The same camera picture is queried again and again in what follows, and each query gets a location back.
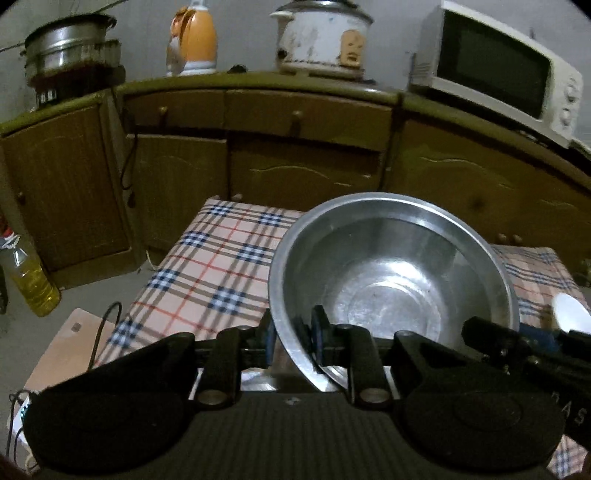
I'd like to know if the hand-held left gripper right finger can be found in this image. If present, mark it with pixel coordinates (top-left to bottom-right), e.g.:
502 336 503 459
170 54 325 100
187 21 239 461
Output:
295 305 467 408

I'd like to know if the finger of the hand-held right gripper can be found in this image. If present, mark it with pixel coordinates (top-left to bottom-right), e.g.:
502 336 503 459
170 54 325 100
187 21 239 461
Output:
556 330 591 358
463 316 555 367

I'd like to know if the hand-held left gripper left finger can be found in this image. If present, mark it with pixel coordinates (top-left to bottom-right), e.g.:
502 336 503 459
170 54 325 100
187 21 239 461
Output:
124 310 277 411

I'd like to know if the small white bowl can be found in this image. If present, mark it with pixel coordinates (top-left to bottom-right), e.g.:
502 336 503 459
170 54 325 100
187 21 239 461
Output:
551 292 591 334

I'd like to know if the steel bowl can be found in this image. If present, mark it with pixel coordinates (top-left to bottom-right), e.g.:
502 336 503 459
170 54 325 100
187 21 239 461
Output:
268 193 522 393

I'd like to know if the plaid tablecloth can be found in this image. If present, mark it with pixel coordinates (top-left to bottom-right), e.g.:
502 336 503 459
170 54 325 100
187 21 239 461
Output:
90 198 591 478

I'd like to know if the wooden kitchen cabinet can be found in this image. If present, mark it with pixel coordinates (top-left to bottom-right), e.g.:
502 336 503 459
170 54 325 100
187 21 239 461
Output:
0 69 591 289

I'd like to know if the cardboard box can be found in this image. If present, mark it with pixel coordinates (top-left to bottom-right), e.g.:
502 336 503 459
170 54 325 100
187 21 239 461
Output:
21 308 121 393

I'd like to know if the cooking oil bottle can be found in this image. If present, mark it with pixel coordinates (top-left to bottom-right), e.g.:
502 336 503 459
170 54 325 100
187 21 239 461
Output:
0 231 62 318

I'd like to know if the white power strip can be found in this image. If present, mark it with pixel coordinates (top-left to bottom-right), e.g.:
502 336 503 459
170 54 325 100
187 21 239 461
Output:
7 390 42 472

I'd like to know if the white microwave oven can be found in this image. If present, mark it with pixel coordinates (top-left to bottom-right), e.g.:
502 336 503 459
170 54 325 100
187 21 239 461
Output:
409 0 585 149

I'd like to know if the white rice cooker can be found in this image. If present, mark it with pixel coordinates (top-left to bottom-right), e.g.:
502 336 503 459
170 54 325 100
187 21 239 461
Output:
269 0 374 83

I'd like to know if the orange electric kettle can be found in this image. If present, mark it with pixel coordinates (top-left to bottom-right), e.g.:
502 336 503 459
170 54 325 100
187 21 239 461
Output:
166 0 219 77

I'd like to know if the black induction cooker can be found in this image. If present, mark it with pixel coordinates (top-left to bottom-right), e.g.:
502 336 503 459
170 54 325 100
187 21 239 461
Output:
28 65 126 112

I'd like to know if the steel steamer pot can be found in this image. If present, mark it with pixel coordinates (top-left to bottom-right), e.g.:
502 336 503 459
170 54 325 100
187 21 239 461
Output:
19 14 122 77

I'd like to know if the black power cable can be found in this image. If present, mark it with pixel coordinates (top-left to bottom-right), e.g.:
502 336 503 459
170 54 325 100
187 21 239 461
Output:
120 90 138 209

